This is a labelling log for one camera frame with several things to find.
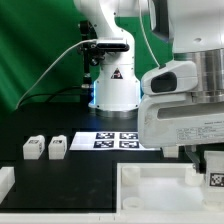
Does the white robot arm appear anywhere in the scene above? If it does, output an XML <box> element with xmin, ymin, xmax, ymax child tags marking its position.
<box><xmin>73</xmin><ymin>0</ymin><xmax>224</xmax><ymax>173</ymax></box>

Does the white square table top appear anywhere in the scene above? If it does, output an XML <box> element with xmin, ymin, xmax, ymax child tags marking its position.
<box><xmin>116</xmin><ymin>163</ymin><xmax>224</xmax><ymax>213</ymax></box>

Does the black cable on table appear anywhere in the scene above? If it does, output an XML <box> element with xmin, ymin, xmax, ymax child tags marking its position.
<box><xmin>19</xmin><ymin>86</ymin><xmax>84</xmax><ymax>106</ymax></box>

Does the black camera on stand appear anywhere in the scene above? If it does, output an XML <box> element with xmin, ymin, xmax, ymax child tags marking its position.
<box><xmin>79</xmin><ymin>20</ymin><xmax>106</xmax><ymax>87</ymax></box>

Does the white sheet with markers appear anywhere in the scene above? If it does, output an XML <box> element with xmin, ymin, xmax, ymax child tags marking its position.
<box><xmin>70</xmin><ymin>131</ymin><xmax>154</xmax><ymax>151</ymax></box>

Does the grey camera cable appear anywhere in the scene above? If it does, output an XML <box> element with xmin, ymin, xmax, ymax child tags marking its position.
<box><xmin>15</xmin><ymin>39</ymin><xmax>98</xmax><ymax>110</ymax></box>

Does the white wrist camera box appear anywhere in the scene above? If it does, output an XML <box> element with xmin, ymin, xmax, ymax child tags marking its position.
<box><xmin>141</xmin><ymin>60</ymin><xmax>198</xmax><ymax>96</ymax></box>

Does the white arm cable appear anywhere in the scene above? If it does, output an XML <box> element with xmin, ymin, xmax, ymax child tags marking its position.
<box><xmin>138</xmin><ymin>0</ymin><xmax>164</xmax><ymax>68</ymax></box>

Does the white left obstacle block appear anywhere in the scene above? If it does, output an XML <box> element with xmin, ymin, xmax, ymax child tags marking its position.
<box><xmin>0</xmin><ymin>167</ymin><xmax>15</xmax><ymax>204</ymax></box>

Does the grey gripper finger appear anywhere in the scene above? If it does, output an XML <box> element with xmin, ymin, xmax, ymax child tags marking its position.
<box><xmin>185</xmin><ymin>145</ymin><xmax>204</xmax><ymax>174</ymax></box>

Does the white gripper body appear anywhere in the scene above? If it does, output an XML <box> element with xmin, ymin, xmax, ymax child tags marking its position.
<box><xmin>138</xmin><ymin>94</ymin><xmax>224</xmax><ymax>148</ymax></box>

